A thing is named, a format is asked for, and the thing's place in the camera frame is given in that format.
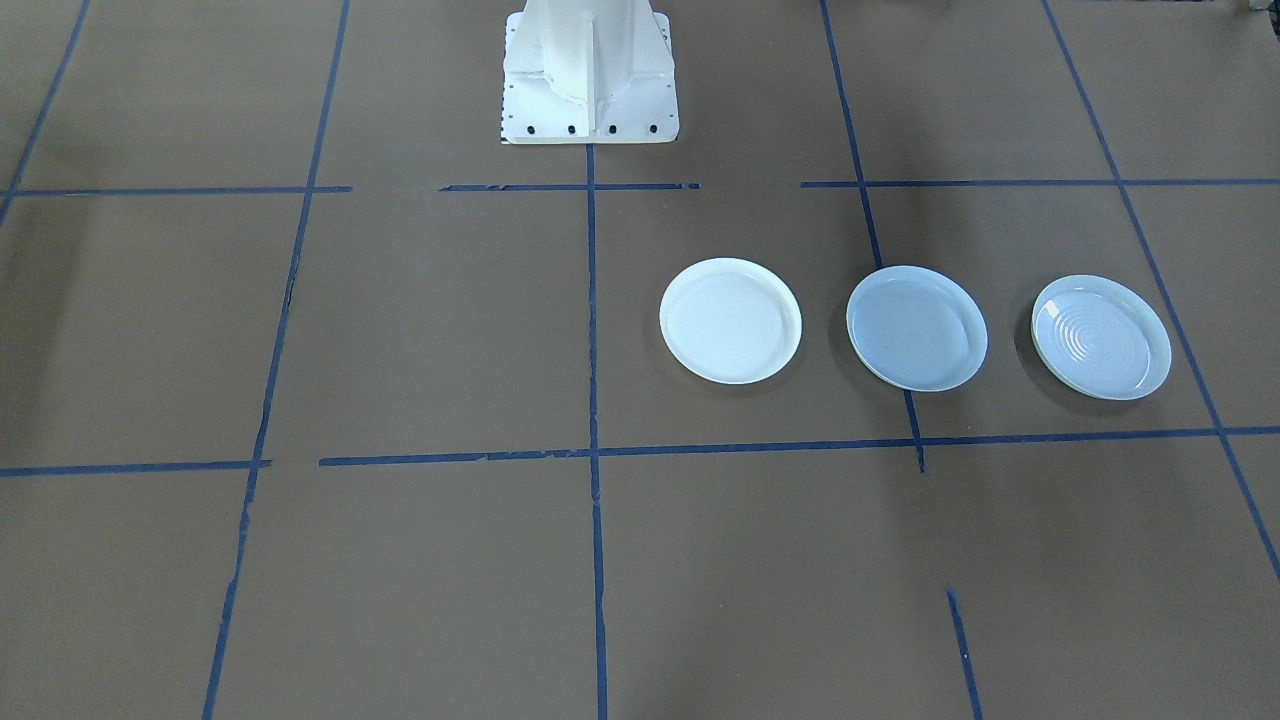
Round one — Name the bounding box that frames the white round plate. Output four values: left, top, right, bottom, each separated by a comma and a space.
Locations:
659, 257, 804, 386

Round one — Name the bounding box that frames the pale ribbed glass plate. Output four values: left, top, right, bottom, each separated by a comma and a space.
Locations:
1031, 275, 1173, 402

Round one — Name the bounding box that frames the light blue round plate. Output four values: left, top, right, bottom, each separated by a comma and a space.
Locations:
846, 265, 989, 393

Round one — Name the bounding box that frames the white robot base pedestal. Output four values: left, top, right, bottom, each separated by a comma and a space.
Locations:
500, 0, 681, 147

